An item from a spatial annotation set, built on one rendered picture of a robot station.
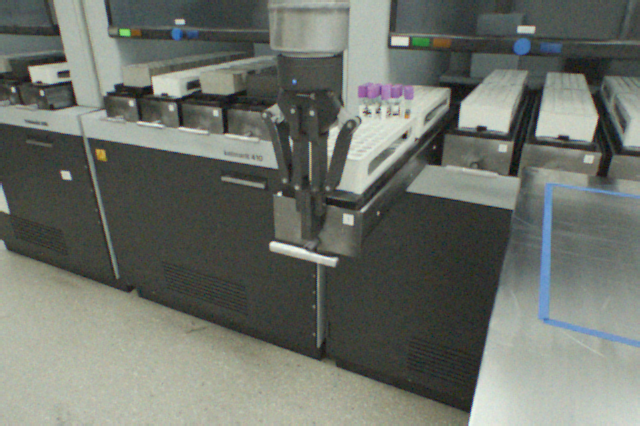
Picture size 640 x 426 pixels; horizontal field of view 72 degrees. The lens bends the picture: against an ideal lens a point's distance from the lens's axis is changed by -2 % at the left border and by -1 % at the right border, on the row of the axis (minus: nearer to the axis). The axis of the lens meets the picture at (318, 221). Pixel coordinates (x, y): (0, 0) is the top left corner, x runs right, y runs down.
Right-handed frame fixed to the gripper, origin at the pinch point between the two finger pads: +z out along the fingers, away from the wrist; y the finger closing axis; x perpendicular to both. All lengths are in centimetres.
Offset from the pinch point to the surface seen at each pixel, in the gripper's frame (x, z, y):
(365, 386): -48, 80, 6
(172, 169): -45, 19, 69
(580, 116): -49, -7, -32
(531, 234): -1.8, -2.2, -26.9
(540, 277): 7.3, -2.1, -28.2
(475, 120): -49, -4, -14
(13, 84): -45, -1, 137
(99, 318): -35, 80, 106
